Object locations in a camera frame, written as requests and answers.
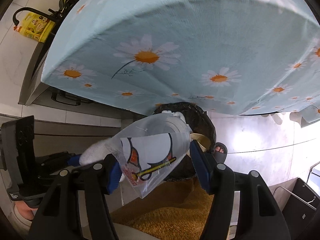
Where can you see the person's left hand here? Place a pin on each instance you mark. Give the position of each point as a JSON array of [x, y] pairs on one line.
[[25, 212]]

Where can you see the person's foot in black sandal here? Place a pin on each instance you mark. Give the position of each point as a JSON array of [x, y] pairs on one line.
[[220, 152]]

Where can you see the black faucet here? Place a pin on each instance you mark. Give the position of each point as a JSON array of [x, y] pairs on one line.
[[30, 11]]

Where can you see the clear printed plastic bag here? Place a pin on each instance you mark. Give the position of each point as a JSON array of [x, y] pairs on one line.
[[150, 150]]

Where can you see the white tissue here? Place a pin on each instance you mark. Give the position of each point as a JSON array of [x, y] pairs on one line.
[[178, 116]]

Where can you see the black box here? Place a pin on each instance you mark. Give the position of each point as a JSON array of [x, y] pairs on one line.
[[302, 195]]

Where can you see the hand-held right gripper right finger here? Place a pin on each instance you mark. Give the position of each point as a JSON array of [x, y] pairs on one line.
[[200, 165]]

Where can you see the white paper towel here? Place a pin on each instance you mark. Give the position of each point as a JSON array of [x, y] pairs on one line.
[[95, 152]]

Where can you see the red bin with black bag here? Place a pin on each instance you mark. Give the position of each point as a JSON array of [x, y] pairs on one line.
[[200, 122]]

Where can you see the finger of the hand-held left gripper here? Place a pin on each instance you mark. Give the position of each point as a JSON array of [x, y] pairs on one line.
[[73, 160], [72, 169]]

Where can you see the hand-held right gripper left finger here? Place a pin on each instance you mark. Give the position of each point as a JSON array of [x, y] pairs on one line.
[[113, 177]]

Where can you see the daisy print blue tablecloth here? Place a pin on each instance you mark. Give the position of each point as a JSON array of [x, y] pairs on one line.
[[200, 42]]

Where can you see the yellow dish soap bottle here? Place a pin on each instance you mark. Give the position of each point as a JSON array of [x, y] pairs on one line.
[[35, 28]]

